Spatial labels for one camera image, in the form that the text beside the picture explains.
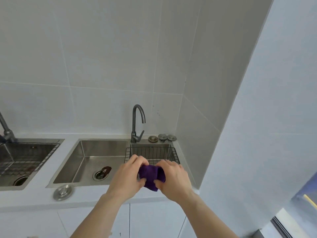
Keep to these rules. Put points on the person's left hand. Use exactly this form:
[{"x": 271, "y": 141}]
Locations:
[{"x": 125, "y": 177}]

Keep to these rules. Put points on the person's right hand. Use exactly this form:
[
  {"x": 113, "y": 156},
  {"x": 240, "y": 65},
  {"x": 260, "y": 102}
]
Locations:
[{"x": 174, "y": 182}]

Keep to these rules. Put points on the person's left thumb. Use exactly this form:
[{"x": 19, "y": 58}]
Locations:
[{"x": 142, "y": 182}]

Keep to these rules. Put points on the person's right thumb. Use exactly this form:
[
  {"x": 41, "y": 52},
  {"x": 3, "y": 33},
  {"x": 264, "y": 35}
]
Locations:
[{"x": 159, "y": 183}]

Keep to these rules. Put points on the purple cloth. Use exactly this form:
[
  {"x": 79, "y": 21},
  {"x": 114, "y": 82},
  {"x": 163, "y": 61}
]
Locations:
[{"x": 150, "y": 175}]

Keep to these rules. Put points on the person's right forearm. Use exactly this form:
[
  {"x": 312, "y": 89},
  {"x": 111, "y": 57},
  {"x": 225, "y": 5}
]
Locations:
[{"x": 208, "y": 218}]

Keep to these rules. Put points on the person's left forearm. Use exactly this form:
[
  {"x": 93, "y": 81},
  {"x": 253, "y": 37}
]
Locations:
[{"x": 99, "y": 218}]

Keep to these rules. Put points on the white cabinet door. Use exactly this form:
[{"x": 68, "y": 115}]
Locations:
[
  {"x": 156, "y": 219},
  {"x": 91, "y": 221}
]

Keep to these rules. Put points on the sink drain strainer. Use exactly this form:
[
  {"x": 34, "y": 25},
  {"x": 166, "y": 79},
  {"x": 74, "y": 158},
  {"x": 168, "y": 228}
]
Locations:
[{"x": 99, "y": 174}]

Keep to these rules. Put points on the brass-toned drain stopper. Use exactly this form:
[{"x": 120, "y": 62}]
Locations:
[{"x": 153, "y": 139}]

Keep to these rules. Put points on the steel drain stopper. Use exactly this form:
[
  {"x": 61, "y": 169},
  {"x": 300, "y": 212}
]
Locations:
[
  {"x": 163, "y": 137},
  {"x": 171, "y": 138}
]

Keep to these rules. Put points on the dark grey gooseneck faucet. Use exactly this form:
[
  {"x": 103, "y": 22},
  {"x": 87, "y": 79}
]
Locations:
[{"x": 137, "y": 126}]

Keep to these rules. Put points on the round steel sink lid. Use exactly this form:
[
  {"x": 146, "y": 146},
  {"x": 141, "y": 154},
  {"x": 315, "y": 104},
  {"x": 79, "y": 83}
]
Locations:
[{"x": 63, "y": 192}]

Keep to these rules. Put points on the stainless steel sink with rack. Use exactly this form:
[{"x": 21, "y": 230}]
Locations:
[{"x": 23, "y": 163}]

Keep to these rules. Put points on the grey pull-out faucet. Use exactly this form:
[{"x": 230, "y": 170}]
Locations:
[{"x": 6, "y": 131}]

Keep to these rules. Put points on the window frame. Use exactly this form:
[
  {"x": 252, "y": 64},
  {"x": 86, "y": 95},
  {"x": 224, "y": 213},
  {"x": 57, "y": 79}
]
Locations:
[{"x": 281, "y": 225}]

